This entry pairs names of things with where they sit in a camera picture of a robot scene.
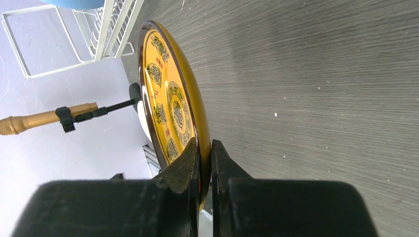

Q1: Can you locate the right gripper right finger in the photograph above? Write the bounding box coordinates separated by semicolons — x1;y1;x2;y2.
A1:
211;139;252;237

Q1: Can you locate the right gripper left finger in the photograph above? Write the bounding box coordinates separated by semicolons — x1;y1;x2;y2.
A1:
152;138;200;237

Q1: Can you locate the yellow patterned plate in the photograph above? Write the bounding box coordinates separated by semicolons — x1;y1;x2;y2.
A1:
138;20;211;209

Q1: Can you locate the gold microphone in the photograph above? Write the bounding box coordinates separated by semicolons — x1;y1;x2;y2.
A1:
0;83;142;136

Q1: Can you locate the blue plate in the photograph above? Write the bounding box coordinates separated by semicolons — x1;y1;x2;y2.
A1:
41;0;105;10

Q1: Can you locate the white wire dish rack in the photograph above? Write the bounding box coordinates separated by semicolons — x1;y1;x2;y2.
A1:
2;0;144;79

